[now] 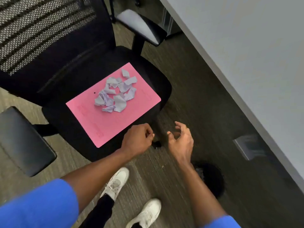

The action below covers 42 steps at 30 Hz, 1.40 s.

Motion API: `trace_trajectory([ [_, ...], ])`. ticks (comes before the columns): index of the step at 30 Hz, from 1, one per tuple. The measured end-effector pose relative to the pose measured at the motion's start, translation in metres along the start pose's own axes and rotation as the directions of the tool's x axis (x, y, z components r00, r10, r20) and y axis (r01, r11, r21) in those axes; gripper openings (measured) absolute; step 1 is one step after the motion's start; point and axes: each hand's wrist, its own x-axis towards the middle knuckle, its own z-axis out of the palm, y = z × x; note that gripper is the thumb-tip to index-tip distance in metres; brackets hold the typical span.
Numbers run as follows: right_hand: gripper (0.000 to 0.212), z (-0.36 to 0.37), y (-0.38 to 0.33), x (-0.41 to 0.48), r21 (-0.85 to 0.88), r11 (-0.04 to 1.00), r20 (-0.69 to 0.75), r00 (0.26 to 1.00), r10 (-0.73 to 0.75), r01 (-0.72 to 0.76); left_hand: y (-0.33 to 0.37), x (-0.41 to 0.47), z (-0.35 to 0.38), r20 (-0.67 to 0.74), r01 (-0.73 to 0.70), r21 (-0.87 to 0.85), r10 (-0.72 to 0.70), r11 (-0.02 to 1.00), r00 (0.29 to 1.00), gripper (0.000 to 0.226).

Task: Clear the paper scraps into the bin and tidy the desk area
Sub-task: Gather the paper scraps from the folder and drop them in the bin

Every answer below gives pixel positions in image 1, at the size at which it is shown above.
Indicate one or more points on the person's left hand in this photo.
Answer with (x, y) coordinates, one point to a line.
(136, 140)

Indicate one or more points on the person's right hand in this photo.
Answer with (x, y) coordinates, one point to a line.
(182, 146)

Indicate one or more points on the person's left fingers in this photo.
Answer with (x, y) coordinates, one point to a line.
(148, 132)

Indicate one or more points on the person's left forearm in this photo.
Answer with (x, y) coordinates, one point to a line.
(95, 175)

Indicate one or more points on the pink paper folder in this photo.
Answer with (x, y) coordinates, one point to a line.
(95, 121)

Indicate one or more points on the blue shirt sleeve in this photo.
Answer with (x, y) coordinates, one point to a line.
(223, 223)
(40, 206)

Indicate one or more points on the grey metal table foot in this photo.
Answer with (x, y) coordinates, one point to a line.
(248, 147)

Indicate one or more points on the grey metal table leg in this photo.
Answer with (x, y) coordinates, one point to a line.
(169, 22)

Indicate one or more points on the blue left shirt sleeve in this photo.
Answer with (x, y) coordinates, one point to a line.
(40, 206)

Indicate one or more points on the black trouser leg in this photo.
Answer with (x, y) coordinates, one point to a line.
(98, 213)

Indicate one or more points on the white sneaker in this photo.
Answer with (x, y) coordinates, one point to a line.
(146, 214)
(116, 182)

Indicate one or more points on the person's right forearm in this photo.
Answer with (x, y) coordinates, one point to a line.
(201, 194)

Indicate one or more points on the black mesh office chair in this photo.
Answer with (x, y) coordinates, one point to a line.
(35, 59)

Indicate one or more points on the person's right thumb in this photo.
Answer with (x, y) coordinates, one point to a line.
(171, 138)

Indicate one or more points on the pile of torn paper pieces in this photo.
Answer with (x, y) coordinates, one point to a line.
(118, 102)

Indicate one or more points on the blue right shirt sleeve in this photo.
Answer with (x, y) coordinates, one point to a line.
(223, 223)

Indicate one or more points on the black padded chair armrest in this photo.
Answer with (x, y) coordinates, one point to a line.
(142, 27)
(21, 142)

